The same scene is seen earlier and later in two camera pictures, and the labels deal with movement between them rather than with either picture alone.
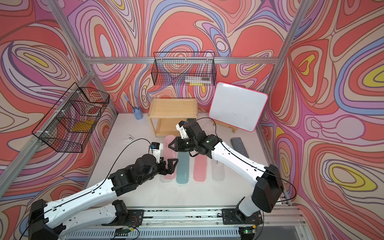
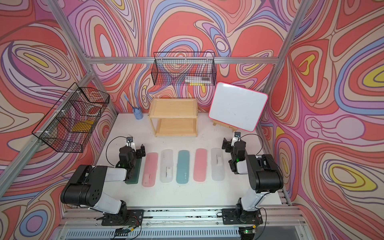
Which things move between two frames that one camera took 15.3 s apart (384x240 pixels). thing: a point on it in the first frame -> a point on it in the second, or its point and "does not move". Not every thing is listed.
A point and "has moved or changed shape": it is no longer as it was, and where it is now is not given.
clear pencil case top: x=218 y=170 does not move
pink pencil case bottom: x=169 y=153 has moved or changed shape
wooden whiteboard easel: x=219 y=123 does not move
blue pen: x=128 y=100 does not move
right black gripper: x=178 y=140 -> x=228 y=144
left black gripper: x=171 y=168 -> x=138 y=155
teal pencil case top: x=182 y=167 does not move
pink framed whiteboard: x=238 y=106 does not move
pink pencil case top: x=200 y=168 does not move
